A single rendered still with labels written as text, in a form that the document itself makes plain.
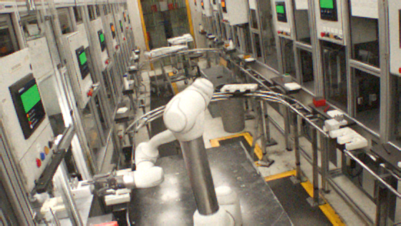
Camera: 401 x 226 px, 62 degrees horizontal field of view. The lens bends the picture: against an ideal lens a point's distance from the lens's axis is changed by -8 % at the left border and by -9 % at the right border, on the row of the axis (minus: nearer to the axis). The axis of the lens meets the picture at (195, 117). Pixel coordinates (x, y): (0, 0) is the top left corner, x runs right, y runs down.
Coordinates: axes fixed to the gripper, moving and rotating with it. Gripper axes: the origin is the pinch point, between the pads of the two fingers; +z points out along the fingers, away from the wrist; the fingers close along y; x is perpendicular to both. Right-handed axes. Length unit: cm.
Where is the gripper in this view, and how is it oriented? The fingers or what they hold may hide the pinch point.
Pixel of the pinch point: (88, 187)
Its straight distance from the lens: 199.8
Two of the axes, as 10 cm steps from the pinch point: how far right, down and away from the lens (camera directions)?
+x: 1.2, 3.1, -9.4
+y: -1.5, -9.3, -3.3
